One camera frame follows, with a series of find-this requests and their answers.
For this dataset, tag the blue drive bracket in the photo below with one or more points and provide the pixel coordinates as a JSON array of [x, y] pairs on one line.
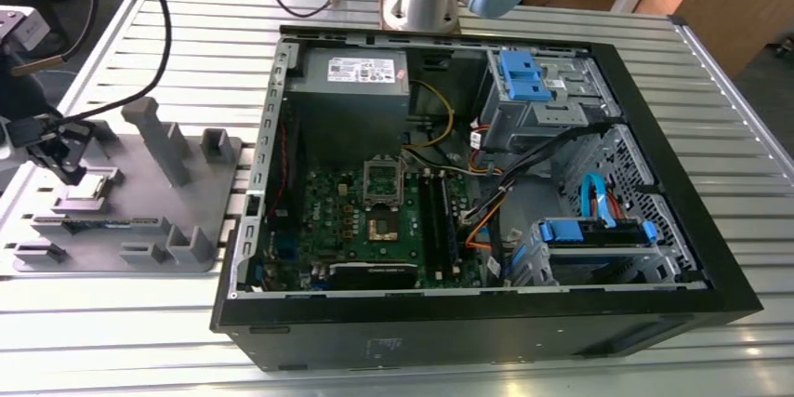
[[523, 76]]

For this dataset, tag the camera on grey bracket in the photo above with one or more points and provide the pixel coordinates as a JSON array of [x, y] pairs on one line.
[[19, 27]]

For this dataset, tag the RAM stick with gold contacts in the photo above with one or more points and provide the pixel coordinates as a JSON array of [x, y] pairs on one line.
[[94, 226]]

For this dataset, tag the CPU with silver top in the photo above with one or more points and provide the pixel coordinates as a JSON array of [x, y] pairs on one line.
[[87, 188]]

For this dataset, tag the black PC case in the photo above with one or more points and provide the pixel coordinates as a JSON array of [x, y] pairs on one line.
[[471, 336]]

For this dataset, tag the green motherboard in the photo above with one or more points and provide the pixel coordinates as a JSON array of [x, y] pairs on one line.
[[329, 197]]

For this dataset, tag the wooden cabinet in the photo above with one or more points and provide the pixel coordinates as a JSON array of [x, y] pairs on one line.
[[738, 6]]

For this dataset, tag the hard disk in blue carrier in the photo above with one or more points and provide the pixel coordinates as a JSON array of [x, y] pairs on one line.
[[561, 233]]

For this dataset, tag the grey metal disk bay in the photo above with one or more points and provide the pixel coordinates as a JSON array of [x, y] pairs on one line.
[[595, 260]]

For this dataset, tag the grey metal drive cage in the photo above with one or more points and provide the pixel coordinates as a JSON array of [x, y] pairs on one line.
[[551, 118]]

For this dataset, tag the grey power supply unit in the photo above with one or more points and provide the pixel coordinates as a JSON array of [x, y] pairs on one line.
[[366, 69]]

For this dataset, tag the grey parts rack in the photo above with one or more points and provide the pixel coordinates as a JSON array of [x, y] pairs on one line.
[[204, 211]]

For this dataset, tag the black graphics card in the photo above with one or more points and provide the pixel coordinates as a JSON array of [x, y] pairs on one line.
[[373, 276]]

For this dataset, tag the black RAM slot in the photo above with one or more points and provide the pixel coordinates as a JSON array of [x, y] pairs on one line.
[[441, 220], [426, 220]]

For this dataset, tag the blue board connector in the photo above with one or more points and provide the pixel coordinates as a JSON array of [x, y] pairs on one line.
[[286, 247]]

